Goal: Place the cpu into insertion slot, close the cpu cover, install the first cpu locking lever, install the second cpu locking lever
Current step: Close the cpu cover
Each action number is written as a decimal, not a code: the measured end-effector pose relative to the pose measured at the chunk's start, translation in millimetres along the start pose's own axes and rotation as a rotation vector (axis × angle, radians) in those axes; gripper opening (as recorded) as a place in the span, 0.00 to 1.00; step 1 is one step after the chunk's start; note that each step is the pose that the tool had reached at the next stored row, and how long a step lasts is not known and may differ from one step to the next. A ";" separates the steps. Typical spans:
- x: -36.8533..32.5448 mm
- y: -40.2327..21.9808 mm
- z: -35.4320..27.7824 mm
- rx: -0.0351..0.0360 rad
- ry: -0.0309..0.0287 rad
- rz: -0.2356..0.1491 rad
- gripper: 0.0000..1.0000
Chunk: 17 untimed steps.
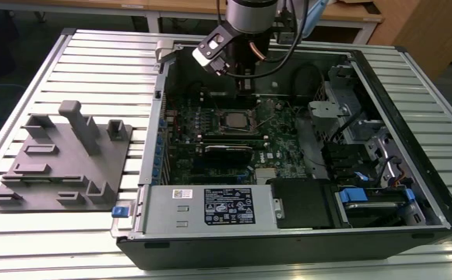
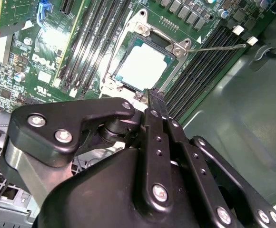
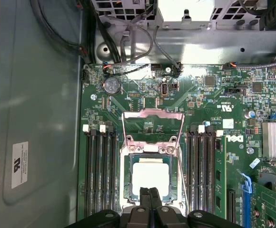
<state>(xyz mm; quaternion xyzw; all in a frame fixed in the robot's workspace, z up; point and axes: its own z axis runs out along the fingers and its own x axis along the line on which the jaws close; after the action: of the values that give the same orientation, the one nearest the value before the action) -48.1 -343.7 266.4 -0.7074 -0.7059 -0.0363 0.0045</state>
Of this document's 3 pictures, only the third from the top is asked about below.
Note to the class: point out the black expansion slot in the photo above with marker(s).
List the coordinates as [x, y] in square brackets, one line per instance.
[231, 206]

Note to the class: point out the silver CPU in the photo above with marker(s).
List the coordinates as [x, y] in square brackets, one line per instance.
[150, 175]

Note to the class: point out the blue expansion slot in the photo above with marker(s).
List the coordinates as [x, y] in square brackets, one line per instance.
[246, 202]

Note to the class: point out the metal socket cover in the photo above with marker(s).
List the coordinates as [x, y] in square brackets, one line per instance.
[152, 113]

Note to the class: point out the white case label sticker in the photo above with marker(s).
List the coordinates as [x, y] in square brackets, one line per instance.
[20, 165]

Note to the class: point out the CPU socket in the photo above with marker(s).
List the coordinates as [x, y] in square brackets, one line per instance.
[174, 166]

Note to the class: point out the black open PC case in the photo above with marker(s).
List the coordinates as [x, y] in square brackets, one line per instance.
[45, 95]

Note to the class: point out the green RAM stick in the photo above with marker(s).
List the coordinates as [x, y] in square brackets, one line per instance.
[220, 178]

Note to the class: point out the metal locking lever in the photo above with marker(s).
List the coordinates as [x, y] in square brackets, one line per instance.
[182, 183]

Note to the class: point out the green motherboard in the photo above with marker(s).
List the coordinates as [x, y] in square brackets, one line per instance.
[200, 99]

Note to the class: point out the black RAM slot white clips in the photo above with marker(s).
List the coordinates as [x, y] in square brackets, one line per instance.
[104, 171]
[201, 171]
[88, 171]

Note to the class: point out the internal USB port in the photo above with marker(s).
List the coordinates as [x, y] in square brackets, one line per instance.
[164, 89]

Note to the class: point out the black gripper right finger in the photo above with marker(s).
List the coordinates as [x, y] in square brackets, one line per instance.
[155, 202]

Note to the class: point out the silver metal drive cage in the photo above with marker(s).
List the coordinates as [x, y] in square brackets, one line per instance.
[195, 45]

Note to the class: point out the round coin battery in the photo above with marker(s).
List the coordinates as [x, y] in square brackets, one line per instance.
[112, 86]

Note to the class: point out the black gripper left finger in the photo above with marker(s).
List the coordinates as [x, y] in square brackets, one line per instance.
[145, 202]

